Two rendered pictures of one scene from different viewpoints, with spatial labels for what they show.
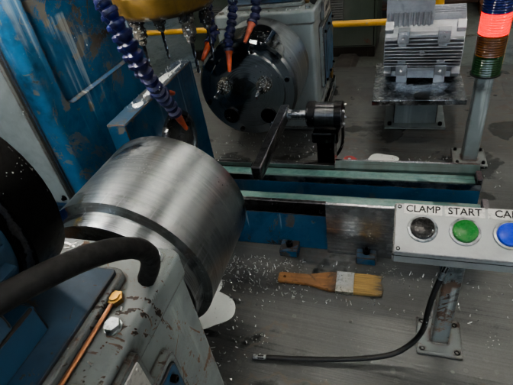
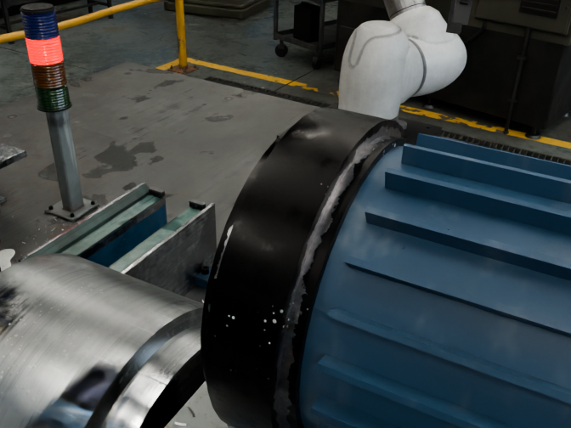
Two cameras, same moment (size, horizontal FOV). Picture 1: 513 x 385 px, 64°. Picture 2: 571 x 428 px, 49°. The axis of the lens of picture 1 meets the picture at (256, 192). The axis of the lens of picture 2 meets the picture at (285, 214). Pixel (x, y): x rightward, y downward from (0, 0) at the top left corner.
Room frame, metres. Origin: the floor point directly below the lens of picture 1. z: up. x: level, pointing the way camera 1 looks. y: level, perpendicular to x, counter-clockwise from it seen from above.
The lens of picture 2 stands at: (0.29, 0.54, 1.48)
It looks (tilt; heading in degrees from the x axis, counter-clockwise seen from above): 31 degrees down; 275
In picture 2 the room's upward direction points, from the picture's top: 2 degrees clockwise
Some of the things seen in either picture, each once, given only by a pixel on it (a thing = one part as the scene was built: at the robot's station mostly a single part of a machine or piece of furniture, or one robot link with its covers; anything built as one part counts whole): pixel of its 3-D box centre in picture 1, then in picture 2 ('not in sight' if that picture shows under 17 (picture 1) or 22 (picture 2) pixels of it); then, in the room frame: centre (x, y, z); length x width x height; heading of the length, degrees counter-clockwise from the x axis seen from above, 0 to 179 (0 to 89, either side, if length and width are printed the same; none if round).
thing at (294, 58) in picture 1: (259, 70); not in sight; (1.08, -0.07, 1.04); 0.41 x 0.25 x 0.25; 158
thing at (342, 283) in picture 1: (329, 281); not in sight; (0.53, -0.11, 0.80); 0.21 x 0.05 x 0.01; 70
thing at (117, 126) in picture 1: (161, 158); not in sight; (0.83, 0.20, 0.97); 0.30 x 0.11 x 0.34; 158
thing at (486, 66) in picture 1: (486, 63); (53, 95); (0.85, -0.56, 1.05); 0.06 x 0.06 x 0.04
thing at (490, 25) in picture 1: (495, 21); (44, 48); (0.85, -0.56, 1.14); 0.06 x 0.06 x 0.04
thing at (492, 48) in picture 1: (491, 43); (48, 72); (0.85, -0.56, 1.10); 0.06 x 0.06 x 0.04
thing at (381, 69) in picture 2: not in sight; (375, 67); (0.22, -1.00, 1.00); 0.18 x 0.16 x 0.22; 45
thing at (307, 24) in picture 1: (282, 53); not in sight; (1.33, -0.16, 0.99); 0.35 x 0.31 x 0.37; 158
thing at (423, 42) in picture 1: (423, 41); not in sight; (1.14, -0.54, 1.01); 0.20 x 0.19 x 0.19; 64
